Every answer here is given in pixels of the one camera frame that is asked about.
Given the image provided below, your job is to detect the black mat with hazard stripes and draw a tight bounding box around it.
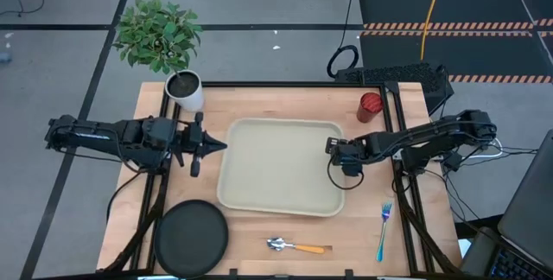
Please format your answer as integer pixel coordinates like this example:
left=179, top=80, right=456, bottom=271
left=357, top=0, right=526, bottom=30
left=516, top=0, right=553, bottom=29
left=359, top=30, right=553, bottom=85

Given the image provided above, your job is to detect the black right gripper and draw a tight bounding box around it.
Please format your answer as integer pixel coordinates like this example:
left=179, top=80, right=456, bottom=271
left=325, top=135, right=371, bottom=165

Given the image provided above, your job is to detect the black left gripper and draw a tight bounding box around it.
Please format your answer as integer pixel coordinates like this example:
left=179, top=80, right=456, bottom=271
left=172, top=111, right=228, bottom=179

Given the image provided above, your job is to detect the dark grey desk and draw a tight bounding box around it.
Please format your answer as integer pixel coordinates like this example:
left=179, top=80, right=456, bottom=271
left=496, top=128, right=553, bottom=268

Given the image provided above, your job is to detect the black coiled cable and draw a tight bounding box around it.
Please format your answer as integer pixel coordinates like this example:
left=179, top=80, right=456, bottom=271
left=326, top=0, right=360, bottom=80

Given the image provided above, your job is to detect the black round plate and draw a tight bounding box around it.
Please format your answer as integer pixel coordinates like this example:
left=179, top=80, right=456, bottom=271
left=153, top=199, right=230, bottom=279

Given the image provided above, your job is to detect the black keyboard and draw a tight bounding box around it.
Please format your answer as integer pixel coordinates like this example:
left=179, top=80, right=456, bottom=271
left=487, top=245, right=553, bottom=280

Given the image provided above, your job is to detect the red faceted plastic cup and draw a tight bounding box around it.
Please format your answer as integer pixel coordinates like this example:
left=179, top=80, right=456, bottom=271
left=356, top=92, right=385, bottom=124

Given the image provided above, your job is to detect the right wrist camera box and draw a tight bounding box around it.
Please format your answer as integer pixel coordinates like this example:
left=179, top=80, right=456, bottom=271
left=340, top=159, right=363, bottom=178

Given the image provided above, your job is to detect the spoon with orange handle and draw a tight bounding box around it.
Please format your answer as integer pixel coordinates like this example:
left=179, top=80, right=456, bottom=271
left=266, top=237, right=326, bottom=255

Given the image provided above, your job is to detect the green leafy plant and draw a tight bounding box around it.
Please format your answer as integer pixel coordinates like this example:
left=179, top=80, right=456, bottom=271
left=111, top=0, right=204, bottom=76

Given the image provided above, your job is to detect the beige plastic tray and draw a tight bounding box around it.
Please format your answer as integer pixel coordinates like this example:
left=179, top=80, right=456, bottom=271
left=216, top=118, right=346, bottom=219

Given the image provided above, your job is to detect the iridescent blue fork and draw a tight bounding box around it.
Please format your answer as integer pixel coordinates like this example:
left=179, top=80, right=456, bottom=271
left=374, top=201, right=394, bottom=263

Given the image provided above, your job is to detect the yellow cable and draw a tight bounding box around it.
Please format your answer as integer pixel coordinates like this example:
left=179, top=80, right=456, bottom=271
left=420, top=0, right=448, bottom=60

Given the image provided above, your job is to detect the white plant pot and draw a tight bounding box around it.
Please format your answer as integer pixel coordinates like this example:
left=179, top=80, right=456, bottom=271
left=164, top=69, right=205, bottom=113

